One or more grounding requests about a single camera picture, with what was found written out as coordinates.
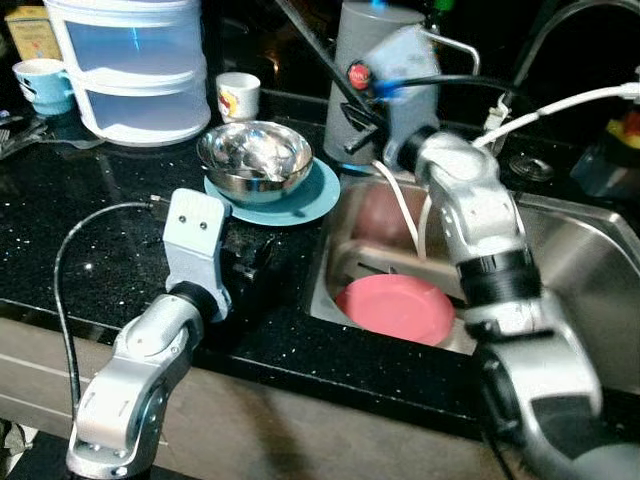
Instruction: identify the stainless steel bowl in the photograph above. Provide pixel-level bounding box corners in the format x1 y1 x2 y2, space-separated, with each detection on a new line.
196 121 315 206

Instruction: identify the teal plate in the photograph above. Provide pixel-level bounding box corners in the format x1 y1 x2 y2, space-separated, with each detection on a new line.
204 157 342 229

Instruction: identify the thin black slanted rod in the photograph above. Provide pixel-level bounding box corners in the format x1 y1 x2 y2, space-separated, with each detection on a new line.
273 0 369 116

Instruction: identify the metal pitcher spout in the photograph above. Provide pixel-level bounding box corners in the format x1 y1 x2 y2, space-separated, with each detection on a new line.
420 28 483 76

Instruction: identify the pink plate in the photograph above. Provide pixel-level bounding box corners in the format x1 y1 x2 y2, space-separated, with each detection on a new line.
335 275 457 348

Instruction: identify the small white printed cup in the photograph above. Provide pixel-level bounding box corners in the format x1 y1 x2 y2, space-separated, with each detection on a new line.
216 72 262 124

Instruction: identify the round metal counter fitting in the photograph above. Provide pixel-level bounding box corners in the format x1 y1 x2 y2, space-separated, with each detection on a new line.
508 155 557 184

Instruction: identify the white translucent stacked container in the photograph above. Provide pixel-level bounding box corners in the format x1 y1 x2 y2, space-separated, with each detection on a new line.
44 0 212 149

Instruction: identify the red and yellow sponge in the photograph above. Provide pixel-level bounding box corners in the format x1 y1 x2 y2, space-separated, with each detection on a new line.
615 110 640 151

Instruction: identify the stainless steel sink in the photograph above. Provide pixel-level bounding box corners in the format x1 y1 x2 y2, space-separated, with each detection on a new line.
308 175 640 396

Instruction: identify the light blue cup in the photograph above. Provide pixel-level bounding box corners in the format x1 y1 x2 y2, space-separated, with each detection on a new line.
12 58 77 117

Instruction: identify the yellow box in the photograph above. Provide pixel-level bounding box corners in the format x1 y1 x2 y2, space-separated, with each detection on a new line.
3 5 61 61

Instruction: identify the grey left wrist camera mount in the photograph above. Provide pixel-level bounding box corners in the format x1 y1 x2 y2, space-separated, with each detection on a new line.
162 187 234 323

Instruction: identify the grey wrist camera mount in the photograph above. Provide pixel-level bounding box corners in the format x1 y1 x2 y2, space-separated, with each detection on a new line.
355 25 442 101
162 187 234 323

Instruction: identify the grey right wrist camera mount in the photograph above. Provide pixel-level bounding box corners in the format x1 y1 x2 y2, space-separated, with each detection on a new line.
355 25 442 101

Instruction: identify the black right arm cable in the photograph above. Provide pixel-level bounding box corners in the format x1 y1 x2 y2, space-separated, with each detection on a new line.
380 73 521 131

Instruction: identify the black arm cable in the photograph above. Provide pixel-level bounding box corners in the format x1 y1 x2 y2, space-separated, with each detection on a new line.
380 73 521 131
52 198 169 401

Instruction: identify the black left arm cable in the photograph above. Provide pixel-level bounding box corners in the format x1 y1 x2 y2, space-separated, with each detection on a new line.
52 198 169 401

